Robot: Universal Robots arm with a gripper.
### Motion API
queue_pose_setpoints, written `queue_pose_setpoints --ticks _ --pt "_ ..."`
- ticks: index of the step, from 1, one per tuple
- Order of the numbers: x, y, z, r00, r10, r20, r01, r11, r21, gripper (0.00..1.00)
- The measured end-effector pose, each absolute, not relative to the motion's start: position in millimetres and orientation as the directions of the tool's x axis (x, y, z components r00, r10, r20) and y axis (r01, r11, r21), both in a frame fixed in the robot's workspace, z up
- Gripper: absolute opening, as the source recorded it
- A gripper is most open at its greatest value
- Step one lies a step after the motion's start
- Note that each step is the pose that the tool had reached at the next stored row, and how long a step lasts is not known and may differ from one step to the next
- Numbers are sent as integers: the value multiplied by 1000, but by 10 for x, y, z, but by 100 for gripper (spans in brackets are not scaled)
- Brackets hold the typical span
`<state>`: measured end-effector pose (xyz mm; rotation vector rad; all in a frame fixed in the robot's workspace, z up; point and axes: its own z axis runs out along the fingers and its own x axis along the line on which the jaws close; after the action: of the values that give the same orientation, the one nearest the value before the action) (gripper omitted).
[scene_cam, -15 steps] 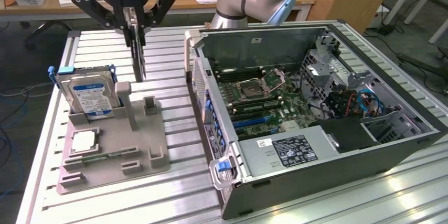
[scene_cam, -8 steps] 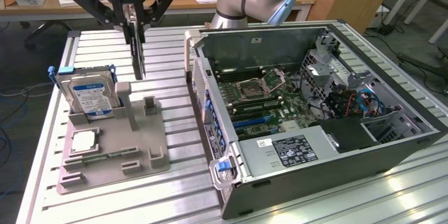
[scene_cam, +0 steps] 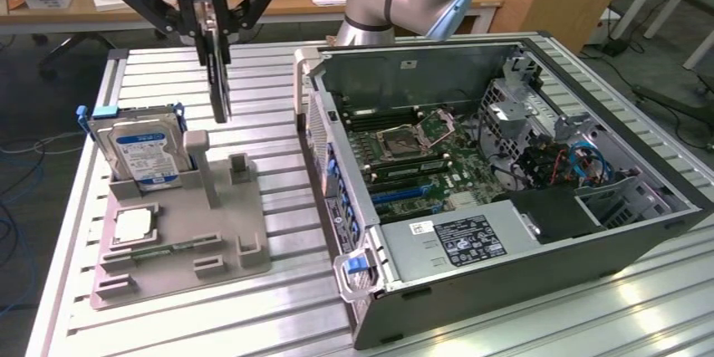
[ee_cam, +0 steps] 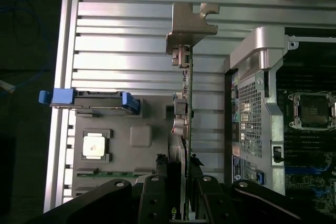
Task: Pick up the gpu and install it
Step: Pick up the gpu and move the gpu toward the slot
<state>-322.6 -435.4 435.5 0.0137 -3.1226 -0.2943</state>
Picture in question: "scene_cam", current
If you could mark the black graphics card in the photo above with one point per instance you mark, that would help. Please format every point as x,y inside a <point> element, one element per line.
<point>218,81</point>

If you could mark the wooden desk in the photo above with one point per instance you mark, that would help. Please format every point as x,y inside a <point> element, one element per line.
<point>73,14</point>

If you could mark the black chair base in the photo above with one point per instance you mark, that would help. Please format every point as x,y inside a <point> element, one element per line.
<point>83,39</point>

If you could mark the orange cardboard box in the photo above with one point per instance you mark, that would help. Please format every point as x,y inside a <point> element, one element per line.
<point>12,1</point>

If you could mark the black RAM slot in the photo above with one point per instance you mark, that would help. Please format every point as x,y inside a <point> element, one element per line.
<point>379,113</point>
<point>385,123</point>

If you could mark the hard disk in blue caddy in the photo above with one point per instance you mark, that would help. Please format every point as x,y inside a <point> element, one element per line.
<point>142,152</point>

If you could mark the CPU socket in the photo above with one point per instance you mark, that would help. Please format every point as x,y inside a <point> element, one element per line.
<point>399,141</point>

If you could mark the silver metal disk bay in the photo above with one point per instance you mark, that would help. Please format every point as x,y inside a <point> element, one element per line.
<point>513,114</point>

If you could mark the blue expansion slot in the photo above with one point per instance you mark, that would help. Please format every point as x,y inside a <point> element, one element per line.
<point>399,195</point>

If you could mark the silver CPU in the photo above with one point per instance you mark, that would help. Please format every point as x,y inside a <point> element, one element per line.
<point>134,225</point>

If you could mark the green motherboard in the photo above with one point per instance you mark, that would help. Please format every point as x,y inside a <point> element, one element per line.
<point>464,164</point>

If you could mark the green RAM stick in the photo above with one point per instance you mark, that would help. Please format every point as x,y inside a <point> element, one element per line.
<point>162,249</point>

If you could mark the grey plastic parts rack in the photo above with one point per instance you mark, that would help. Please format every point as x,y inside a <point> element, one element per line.
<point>185,248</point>

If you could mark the small silver chipset heatsink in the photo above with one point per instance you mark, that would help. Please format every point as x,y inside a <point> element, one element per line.
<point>461,200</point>

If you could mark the white box with red button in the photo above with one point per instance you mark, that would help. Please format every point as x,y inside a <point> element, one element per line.
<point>608,27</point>

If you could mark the black floor adapter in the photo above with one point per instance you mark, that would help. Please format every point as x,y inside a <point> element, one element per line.
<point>614,47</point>

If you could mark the blue case latch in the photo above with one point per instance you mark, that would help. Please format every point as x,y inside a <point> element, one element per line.
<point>355,266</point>

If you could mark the grey power supply unit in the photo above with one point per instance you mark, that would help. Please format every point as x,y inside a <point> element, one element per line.
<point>413,256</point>

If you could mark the black metal stand foot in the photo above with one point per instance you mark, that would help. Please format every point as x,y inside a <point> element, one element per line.
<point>674,100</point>

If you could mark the grey plastic disk bay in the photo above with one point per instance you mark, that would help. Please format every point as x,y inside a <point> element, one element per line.
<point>625,202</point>

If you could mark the open black PC case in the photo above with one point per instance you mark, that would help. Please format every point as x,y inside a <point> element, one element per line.
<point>502,290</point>

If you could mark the white table frame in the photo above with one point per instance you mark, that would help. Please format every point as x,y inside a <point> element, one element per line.
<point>698,52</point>

